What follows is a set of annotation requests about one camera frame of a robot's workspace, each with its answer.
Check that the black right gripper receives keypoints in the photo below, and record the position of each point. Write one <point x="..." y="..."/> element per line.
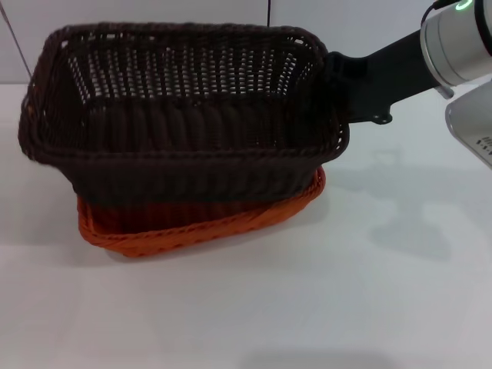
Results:
<point x="384" y="77"/>

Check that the dark brown woven plastic basket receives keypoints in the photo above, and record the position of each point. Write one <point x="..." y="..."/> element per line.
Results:
<point x="184" y="127"/>

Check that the orange woven plastic basket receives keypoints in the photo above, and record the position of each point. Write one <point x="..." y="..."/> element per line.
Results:
<point x="192" y="235"/>

